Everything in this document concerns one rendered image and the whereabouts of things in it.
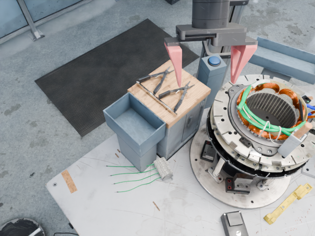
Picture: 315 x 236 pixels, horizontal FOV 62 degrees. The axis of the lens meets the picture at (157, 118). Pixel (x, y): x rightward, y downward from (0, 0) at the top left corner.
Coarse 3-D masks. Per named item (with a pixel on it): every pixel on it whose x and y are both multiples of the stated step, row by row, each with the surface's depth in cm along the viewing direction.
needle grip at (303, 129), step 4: (304, 124) 59; (308, 124) 59; (300, 128) 60; (304, 128) 59; (308, 128) 58; (296, 132) 62; (300, 132) 61; (304, 132) 60; (296, 136) 62; (300, 136) 62
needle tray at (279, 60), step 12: (264, 48) 102; (276, 48) 100; (288, 48) 98; (252, 60) 97; (264, 60) 95; (276, 60) 99; (288, 60) 99; (300, 60) 99; (312, 60) 97; (264, 72) 100; (276, 72) 98; (288, 72) 94; (300, 72) 91; (312, 72) 96; (312, 84) 93
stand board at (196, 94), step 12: (168, 60) 93; (156, 72) 89; (144, 84) 86; (156, 84) 86; (168, 84) 86; (192, 84) 87; (144, 96) 84; (168, 96) 84; (180, 96) 84; (192, 96) 84; (204, 96) 85; (156, 108) 81; (180, 108) 81; (192, 108) 84; (168, 120) 79
